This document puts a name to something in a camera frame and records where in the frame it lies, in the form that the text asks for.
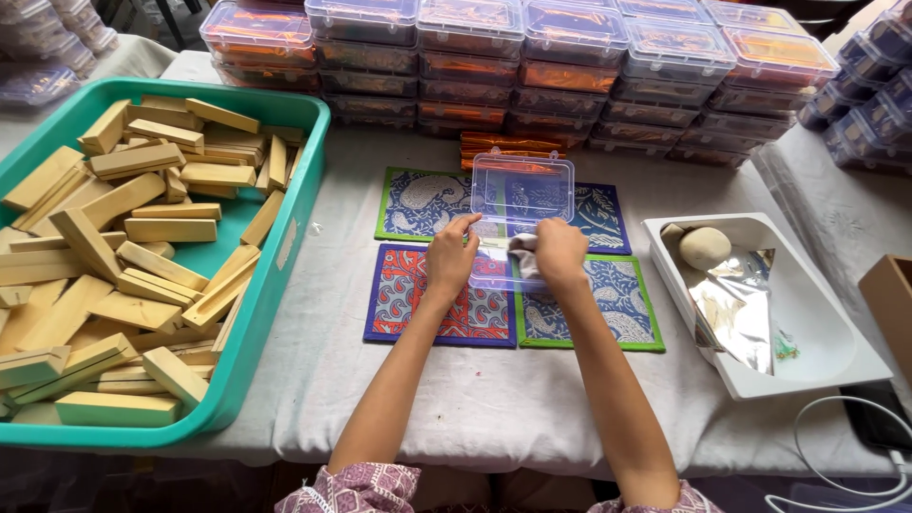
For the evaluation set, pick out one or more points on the person's left hand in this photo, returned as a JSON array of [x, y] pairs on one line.
[[449, 260]]

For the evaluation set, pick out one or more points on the person's right hand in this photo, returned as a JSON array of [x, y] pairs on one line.
[[563, 253]]

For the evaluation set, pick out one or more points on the person's right fingers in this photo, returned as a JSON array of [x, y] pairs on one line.
[[557, 228]]

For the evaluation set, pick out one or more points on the grey cleaning cloth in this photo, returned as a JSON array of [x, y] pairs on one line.
[[524, 251]]

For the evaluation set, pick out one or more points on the clear plastic hinged box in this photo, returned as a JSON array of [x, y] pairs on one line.
[[521, 187]]

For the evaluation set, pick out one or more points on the blue leaf-print mat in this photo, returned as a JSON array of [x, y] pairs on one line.
[[598, 217]]

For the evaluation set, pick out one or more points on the blue paisley green-edged mat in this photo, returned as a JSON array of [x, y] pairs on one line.
[[420, 203], [616, 299]]

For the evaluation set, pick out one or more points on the stack of orange foil packets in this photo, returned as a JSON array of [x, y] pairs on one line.
[[499, 146]]

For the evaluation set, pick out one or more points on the beige round ball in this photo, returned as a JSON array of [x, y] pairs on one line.
[[705, 248]]

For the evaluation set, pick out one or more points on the stack of filled clear boxes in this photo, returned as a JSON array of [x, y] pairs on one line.
[[570, 64]]

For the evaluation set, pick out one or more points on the red patterned blue-edged mat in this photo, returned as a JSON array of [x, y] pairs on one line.
[[406, 296]]

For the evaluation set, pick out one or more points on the white tablecloth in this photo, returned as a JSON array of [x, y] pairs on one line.
[[499, 406]]

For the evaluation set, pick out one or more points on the silver foil bag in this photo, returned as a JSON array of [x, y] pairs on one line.
[[737, 306]]

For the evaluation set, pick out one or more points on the white plastic tray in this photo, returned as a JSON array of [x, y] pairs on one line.
[[819, 335]]

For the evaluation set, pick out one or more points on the teal plastic tray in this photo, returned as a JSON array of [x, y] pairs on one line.
[[256, 313]]

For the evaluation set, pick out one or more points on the purple patterned garment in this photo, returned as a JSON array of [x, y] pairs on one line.
[[356, 491]]

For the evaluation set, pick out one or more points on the brown cardboard box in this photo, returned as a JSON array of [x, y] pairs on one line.
[[890, 306]]

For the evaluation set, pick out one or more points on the stack of blue-filled clear boxes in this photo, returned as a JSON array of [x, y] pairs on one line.
[[869, 85]]

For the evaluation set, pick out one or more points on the black flat device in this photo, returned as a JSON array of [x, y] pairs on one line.
[[873, 420]]

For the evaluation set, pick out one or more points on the pile of wooden blocks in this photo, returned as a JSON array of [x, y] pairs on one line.
[[135, 235]]

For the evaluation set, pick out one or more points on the heap of clear bagged boxes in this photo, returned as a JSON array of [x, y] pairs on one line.
[[50, 43]]

